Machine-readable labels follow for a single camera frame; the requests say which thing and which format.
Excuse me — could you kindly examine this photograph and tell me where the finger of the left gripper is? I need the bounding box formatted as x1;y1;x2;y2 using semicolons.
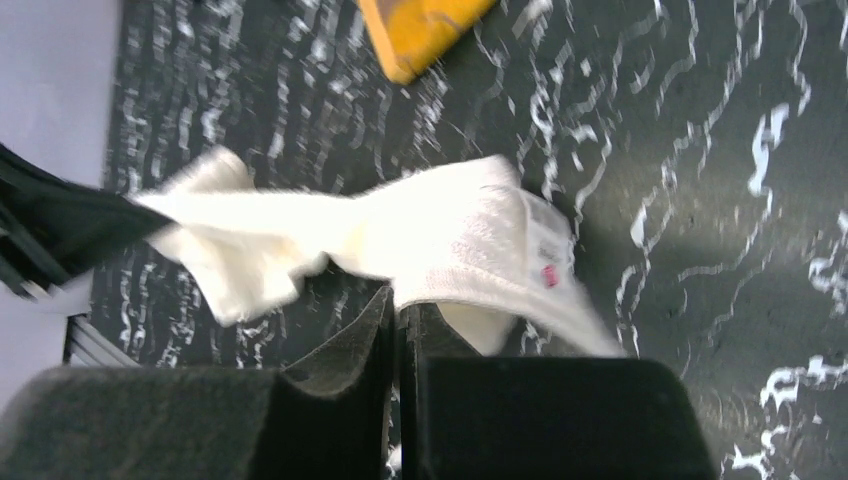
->
1;146;173;299

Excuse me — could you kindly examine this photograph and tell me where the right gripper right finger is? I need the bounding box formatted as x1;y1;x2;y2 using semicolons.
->
397;304;479;479

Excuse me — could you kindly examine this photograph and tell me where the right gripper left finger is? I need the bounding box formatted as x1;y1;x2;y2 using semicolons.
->
248;287;394;479

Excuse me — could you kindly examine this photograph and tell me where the white towel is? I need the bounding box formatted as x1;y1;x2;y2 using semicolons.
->
134;147;623;357

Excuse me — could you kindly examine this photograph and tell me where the yellow brown towel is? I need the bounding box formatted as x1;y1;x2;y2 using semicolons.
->
357;0;495;85

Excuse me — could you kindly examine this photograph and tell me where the aluminium rail frame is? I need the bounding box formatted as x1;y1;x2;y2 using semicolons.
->
62;314;139;368

